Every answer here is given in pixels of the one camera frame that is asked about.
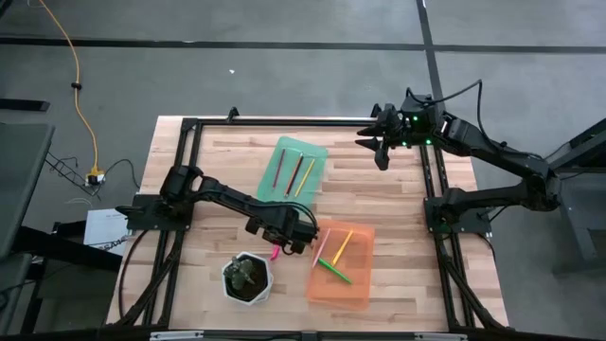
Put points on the magenta pen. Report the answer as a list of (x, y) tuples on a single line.
[(275, 253)]

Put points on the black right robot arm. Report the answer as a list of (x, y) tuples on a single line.
[(497, 150)]

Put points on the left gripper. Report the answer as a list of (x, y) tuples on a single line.
[(284, 232)]

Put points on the dark pencil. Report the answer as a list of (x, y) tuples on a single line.
[(279, 168)]

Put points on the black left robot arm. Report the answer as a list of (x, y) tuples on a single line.
[(227, 196)]

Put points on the green pen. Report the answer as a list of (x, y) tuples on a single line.
[(335, 271)]

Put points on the white paper sheet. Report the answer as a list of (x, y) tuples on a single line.
[(101, 232)]

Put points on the black desk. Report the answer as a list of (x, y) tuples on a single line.
[(23, 180)]

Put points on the light pink pen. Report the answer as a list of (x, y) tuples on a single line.
[(321, 248)]

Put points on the yellow pen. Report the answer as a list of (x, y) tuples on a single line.
[(342, 248)]

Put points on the teal translucent plastic bin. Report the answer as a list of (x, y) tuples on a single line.
[(267, 189)]

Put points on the yellow pencil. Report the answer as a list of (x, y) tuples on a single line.
[(305, 177)]

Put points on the white hexagonal planter pot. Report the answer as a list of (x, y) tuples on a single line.
[(271, 279)]

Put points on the yellow power outlet box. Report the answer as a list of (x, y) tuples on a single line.
[(94, 177)]

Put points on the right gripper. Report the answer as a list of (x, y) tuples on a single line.
[(393, 128)]

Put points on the green succulent plant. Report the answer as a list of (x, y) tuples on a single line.
[(239, 272)]

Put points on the dark workstation desk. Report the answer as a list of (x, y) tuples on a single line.
[(582, 227)]

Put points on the black aluminium table frame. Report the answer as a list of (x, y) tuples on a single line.
[(308, 123)]

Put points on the black floor bar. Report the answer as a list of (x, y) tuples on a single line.
[(23, 104)]

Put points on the orange translucent plastic bin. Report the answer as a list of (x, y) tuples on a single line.
[(360, 293)]

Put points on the grey metal plate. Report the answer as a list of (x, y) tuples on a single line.
[(440, 337), (177, 336)]

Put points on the orange pencil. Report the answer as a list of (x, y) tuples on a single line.
[(289, 186)]

